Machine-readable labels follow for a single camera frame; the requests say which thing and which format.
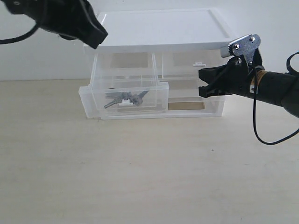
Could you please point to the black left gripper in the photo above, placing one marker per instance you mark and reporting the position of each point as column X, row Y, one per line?
column 71, row 18

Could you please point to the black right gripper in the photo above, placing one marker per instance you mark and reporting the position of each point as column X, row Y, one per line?
column 237, row 77

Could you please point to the key bunch with blue tag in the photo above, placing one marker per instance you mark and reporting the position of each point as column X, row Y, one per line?
column 119, row 97

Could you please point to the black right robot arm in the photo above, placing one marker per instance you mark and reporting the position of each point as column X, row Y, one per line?
column 280, row 89

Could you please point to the clear wide middle drawer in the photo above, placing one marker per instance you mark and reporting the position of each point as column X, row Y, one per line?
column 188, row 89

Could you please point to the white plastic drawer cabinet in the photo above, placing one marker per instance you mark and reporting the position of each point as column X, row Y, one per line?
column 162, row 31

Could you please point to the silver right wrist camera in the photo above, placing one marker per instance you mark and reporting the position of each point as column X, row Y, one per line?
column 243, row 46

